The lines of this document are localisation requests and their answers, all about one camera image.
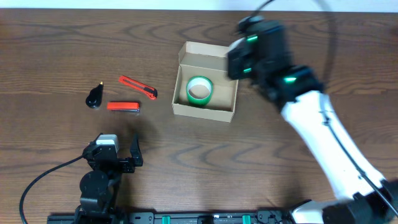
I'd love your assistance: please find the green tape roll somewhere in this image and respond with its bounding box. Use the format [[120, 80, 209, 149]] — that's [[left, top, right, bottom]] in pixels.
[[186, 76, 213, 106]]

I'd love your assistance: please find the brown cardboard box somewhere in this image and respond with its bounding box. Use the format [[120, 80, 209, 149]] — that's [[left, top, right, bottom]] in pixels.
[[172, 41, 238, 123]]

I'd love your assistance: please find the red utility knife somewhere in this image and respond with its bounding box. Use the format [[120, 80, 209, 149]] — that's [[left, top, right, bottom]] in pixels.
[[119, 76, 157, 100]]

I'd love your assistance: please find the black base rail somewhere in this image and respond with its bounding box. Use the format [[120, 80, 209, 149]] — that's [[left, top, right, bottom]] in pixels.
[[47, 208, 293, 224]]

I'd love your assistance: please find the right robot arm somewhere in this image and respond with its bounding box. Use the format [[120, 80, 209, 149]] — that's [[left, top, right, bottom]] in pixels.
[[228, 16, 397, 223]]

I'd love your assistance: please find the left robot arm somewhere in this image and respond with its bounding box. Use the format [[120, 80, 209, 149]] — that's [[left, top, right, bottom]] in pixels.
[[74, 133, 143, 224]]

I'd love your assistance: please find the black correction tape dispenser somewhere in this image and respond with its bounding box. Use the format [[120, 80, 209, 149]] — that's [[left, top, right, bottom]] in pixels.
[[85, 82, 104, 109]]

